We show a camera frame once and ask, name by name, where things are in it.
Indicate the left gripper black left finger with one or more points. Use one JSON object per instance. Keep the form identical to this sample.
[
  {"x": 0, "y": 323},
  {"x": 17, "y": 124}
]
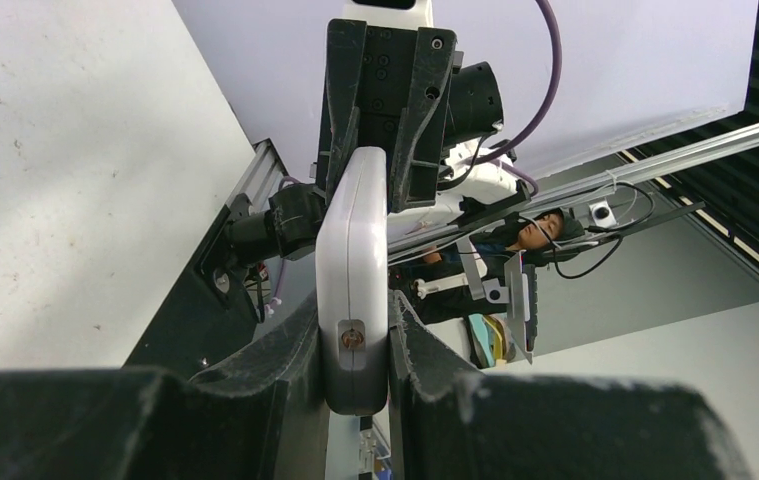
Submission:
[{"x": 258, "y": 414}]

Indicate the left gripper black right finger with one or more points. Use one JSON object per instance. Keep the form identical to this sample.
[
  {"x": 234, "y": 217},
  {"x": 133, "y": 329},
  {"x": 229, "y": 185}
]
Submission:
[{"x": 450, "y": 420}]

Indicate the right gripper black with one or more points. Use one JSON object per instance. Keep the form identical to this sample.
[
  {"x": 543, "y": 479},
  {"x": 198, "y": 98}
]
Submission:
[{"x": 402, "y": 99}]

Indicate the white remote control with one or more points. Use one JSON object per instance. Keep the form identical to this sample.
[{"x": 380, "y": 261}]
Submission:
[{"x": 351, "y": 270}]

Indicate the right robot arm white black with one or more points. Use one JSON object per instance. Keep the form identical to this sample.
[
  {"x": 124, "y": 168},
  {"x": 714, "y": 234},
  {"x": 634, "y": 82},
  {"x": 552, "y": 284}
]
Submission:
[{"x": 474, "y": 111}]

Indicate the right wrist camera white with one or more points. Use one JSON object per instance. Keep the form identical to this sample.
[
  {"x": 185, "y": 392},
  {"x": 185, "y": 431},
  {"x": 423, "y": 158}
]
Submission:
[{"x": 404, "y": 14}]

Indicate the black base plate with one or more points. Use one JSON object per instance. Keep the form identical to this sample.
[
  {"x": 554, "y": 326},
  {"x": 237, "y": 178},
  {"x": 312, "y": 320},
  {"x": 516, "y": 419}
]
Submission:
[{"x": 225, "y": 291}]

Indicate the aluminium frame rail right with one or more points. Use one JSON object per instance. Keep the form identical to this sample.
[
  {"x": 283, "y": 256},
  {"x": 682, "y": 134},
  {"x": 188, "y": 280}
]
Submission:
[{"x": 260, "y": 179}]

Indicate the overhead camera on frame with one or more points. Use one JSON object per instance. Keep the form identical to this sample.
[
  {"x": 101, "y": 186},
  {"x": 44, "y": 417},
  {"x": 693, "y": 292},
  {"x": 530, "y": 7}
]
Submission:
[{"x": 601, "y": 215}]

